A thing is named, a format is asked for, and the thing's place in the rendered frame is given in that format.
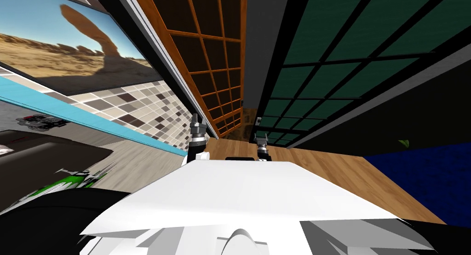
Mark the desert landscape wall picture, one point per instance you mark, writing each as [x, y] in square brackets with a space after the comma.
[70, 45]

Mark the green lattice black-framed door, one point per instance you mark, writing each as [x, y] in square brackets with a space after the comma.
[331, 71]

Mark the dark blue rug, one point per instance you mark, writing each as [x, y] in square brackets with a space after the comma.
[430, 181]

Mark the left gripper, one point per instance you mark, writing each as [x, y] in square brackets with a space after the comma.
[198, 131]

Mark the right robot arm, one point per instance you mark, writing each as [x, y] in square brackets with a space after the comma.
[263, 155]

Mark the small green plant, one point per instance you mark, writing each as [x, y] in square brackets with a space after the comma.
[404, 143]

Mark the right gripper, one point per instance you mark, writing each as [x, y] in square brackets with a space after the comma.
[262, 141]

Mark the brown lattice door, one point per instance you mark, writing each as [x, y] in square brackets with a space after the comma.
[215, 56]

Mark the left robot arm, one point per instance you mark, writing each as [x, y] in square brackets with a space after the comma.
[44, 225]

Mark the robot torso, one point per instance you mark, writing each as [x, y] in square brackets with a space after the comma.
[235, 196]

